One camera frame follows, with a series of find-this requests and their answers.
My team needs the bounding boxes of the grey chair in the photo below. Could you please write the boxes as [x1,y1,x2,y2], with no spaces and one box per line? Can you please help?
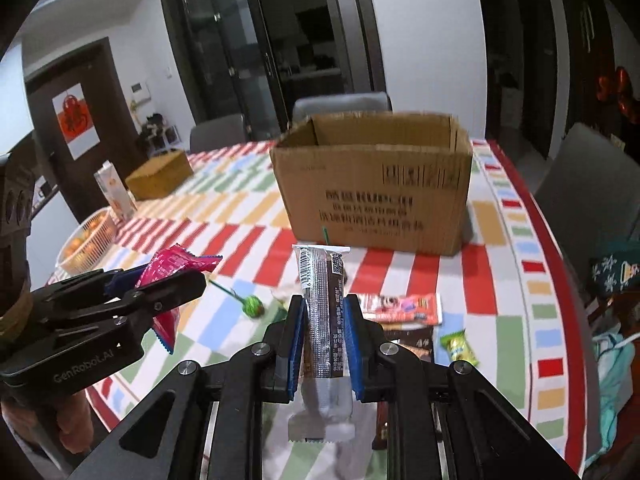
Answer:
[190,114,247,153]
[292,91,392,128]
[532,122,640,321]

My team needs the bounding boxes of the pink snack packet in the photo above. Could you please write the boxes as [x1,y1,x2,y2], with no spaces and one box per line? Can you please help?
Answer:
[135,245,223,356]

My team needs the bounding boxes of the red foil balloons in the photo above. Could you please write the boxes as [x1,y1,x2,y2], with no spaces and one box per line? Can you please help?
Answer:
[595,66,640,123]

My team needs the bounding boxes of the green lollipop pale stick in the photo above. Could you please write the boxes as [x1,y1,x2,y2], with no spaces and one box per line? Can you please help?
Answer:
[207,279,263,318]

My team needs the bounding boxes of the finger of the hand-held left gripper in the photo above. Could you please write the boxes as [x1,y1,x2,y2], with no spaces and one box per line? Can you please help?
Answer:
[32,266,147,312]
[44,271,207,334]

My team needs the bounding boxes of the cardboard box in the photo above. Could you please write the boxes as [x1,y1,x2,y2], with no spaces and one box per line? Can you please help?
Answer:
[270,112,473,257]

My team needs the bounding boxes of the dark brown snack packet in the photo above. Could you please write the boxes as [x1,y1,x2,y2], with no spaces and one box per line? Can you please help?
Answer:
[372,324,435,453]

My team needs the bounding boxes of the white lattice basket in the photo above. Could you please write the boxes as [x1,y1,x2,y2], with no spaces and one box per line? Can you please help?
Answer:
[55,206,117,277]

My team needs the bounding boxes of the teal cloth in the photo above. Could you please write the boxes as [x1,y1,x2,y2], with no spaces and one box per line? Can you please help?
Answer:
[582,330,636,466]

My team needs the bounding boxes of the woven straw box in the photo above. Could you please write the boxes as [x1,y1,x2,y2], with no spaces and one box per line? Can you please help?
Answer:
[125,150,195,201]

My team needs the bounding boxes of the person's left hand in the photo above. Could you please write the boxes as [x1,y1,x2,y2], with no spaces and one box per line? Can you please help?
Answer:
[0,390,98,461]

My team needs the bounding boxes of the white red door poster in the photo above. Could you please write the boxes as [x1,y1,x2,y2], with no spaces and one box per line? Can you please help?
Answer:
[52,84,99,161]

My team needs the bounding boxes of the pile of oranges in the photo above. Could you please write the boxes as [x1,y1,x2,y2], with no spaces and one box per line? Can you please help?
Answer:
[62,210,115,268]

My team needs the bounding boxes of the white orange drink carton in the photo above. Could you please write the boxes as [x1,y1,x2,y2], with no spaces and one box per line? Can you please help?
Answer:
[94,160,137,223]

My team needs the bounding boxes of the glass sliding door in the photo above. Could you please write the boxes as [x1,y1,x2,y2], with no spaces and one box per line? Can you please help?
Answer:
[159,0,386,141]

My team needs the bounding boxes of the small shelf with dark items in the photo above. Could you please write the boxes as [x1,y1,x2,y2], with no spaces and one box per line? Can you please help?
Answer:
[137,112,181,156]

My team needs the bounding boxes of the orange red snack packet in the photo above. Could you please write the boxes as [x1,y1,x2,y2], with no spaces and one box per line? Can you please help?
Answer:
[361,292,443,326]

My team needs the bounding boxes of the dark green printed bag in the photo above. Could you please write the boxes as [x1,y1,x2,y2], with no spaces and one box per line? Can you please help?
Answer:
[589,242,640,293]

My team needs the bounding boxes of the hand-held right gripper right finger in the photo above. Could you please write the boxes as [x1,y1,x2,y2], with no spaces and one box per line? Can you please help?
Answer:
[342,292,581,480]

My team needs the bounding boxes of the green wrapped candy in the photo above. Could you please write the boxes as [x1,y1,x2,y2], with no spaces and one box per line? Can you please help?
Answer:
[440,329,480,367]

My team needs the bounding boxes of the dark wooden door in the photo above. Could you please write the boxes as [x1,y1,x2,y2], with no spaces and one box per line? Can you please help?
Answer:
[25,37,141,223]

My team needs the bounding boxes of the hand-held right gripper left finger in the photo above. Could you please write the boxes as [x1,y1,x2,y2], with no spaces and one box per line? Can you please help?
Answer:
[65,295,306,480]

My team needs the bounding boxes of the silver brown snack bar packet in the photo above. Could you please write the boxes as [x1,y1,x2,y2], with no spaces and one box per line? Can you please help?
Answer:
[287,244,356,443]

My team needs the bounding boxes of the colourful checked tablecloth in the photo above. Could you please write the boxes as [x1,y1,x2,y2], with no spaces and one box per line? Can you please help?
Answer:
[47,137,588,480]

